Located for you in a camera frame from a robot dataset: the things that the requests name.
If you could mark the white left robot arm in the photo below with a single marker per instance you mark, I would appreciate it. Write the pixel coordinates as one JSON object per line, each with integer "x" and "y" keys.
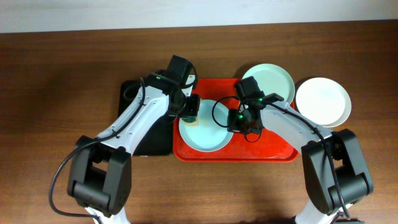
{"x": 100, "y": 173}

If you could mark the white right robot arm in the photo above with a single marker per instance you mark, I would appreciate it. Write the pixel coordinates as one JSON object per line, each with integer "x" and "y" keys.
{"x": 335, "y": 171}

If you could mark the black plastic tray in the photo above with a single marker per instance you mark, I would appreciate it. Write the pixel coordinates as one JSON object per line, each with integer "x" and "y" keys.
{"x": 158, "y": 141}

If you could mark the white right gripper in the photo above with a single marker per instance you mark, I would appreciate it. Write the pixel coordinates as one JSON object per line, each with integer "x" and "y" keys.
{"x": 233, "y": 126}

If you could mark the green and yellow sponge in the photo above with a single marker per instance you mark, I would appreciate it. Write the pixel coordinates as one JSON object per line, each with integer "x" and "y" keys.
{"x": 190, "y": 121}

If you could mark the light blue plate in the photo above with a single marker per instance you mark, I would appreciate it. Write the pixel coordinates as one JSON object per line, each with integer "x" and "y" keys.
{"x": 205, "y": 135}

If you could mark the red plastic tray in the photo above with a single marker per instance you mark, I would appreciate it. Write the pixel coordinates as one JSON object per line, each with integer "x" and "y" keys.
{"x": 269, "y": 148}

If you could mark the mint green plate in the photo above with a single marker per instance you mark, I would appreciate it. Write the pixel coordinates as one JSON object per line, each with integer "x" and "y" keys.
{"x": 273, "y": 79}

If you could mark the white plate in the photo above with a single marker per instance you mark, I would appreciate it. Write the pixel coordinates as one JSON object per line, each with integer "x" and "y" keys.
{"x": 323, "y": 101}

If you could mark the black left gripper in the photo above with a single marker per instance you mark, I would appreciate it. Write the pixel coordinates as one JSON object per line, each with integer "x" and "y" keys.
{"x": 193, "y": 109}

